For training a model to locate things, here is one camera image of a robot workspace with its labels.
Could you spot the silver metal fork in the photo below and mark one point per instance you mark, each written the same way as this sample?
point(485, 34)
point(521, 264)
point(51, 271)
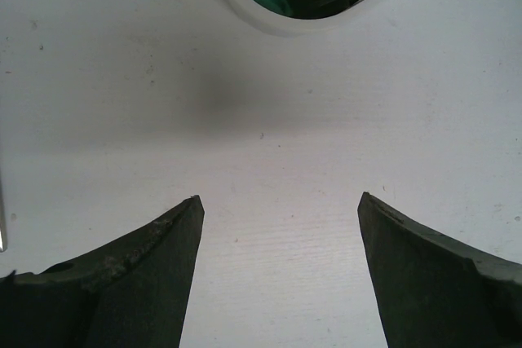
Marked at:
point(3, 226)

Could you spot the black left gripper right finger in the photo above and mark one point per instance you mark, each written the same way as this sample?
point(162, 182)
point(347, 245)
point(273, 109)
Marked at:
point(435, 291)

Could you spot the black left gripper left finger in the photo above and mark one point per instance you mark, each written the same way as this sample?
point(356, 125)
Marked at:
point(130, 292)

